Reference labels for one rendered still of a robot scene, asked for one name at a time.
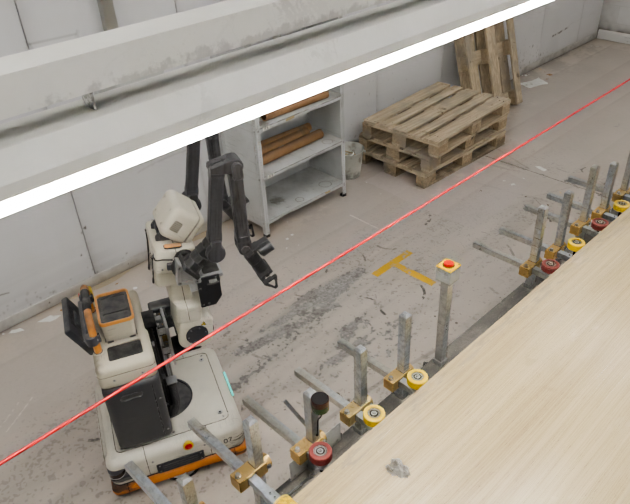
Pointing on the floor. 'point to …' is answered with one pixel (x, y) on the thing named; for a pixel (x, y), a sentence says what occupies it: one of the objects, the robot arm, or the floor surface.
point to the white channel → (139, 51)
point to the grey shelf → (237, 141)
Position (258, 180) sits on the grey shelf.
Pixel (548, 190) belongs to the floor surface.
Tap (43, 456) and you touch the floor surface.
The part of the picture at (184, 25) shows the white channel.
